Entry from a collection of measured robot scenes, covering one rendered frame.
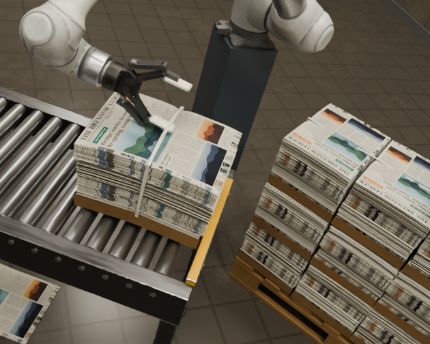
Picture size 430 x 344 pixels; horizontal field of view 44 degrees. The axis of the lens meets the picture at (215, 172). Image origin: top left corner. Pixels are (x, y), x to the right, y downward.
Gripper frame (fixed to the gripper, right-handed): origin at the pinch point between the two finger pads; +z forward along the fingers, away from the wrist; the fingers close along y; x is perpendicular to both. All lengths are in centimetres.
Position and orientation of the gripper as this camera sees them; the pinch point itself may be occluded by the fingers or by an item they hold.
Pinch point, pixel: (178, 107)
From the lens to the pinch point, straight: 138.2
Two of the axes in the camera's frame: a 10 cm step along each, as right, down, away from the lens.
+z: 9.0, 4.3, 0.3
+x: -2.6, 6.0, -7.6
